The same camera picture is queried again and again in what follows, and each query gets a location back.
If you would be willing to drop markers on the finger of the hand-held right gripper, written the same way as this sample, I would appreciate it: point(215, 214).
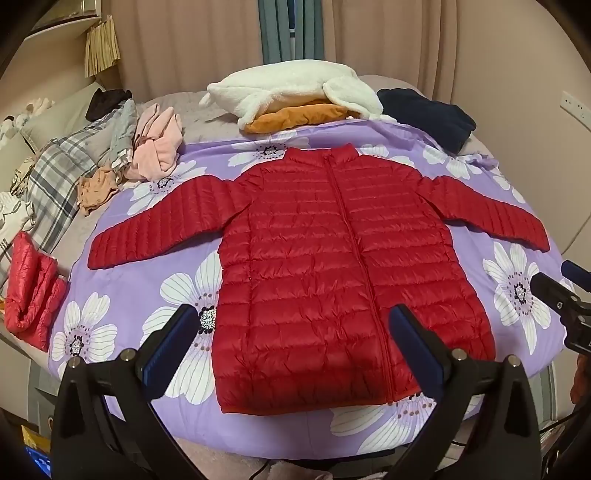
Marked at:
point(551, 290)
point(575, 270)

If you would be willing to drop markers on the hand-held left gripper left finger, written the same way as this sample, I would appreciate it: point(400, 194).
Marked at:
point(162, 359)

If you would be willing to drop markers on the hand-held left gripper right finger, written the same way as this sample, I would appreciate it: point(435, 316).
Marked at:
point(415, 355)

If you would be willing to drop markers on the red down jacket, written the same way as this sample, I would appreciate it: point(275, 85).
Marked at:
point(332, 258)

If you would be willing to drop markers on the purple floral blanket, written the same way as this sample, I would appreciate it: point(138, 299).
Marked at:
point(152, 277)

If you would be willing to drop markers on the folded red puffer garment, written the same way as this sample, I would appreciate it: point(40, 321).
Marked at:
point(32, 290)

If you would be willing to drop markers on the yellow packet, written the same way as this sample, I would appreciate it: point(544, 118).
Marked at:
point(34, 436)

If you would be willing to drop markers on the tan printed garment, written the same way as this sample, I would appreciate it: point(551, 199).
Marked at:
point(94, 187)

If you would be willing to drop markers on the white printed garment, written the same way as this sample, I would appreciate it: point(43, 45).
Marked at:
point(14, 217)

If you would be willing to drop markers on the navy garment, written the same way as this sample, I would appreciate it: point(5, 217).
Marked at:
point(429, 115)

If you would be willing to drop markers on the grey plaid cloth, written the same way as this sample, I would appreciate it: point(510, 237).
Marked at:
point(60, 170)

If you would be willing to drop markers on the pink garment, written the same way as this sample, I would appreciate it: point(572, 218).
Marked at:
point(154, 143)

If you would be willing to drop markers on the black garment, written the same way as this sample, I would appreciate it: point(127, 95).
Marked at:
point(106, 101)

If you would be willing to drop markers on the beige pillow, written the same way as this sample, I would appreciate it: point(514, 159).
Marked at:
point(55, 115)

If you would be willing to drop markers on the orange garment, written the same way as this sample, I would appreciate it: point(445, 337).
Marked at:
point(300, 115)

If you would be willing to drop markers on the white plush toy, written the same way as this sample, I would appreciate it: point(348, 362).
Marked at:
point(23, 115)

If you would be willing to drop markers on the white fleece garment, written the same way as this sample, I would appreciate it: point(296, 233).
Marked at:
point(286, 87)

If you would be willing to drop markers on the pink curtain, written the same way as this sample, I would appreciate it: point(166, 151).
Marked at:
point(184, 46)

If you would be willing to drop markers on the yellow fringed hanging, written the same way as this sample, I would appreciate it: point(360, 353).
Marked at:
point(102, 46)

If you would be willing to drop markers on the teal curtain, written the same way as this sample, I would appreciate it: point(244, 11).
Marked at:
point(277, 32)

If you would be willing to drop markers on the white wall socket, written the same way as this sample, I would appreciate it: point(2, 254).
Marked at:
point(572, 102)

